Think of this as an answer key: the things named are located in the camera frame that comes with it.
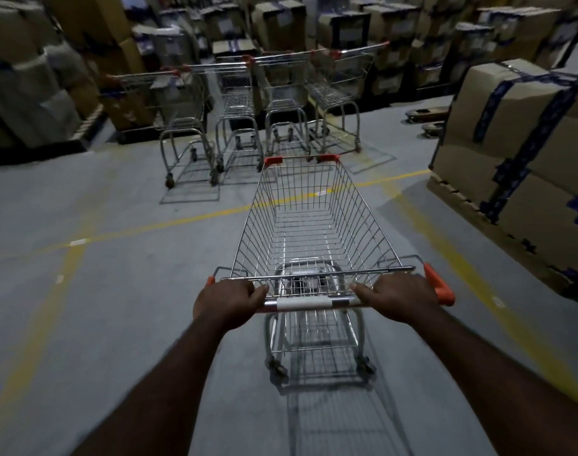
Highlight plastic-wrapped cardboard box stack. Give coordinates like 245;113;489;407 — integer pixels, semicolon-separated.
0;0;104;152

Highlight large blue-taped cardboard box stack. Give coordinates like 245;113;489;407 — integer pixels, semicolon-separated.
429;56;578;282

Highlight person's right forearm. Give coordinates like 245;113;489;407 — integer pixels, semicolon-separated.
409;306;578;456

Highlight person's left forearm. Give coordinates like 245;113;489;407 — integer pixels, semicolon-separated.
69;312;229;456

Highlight wire shopping cart orange handle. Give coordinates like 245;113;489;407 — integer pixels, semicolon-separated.
205;155;456;381

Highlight brown cardboard box stack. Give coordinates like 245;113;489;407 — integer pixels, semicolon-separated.
46;0;159;134

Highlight person's right hand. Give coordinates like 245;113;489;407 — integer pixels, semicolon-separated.
349;272;442;326

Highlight person's left hand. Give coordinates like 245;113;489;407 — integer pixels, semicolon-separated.
193;278;270;333

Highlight rows of stacked cardboard boxes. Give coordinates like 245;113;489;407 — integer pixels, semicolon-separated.
123;0;578;101

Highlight dark pallet base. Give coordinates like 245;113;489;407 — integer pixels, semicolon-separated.
0;136;91;168

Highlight parked wire shopping cart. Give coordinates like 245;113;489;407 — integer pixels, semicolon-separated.
107;66;221;190
306;41;391;155
183;57;267;174
243;49;328;158

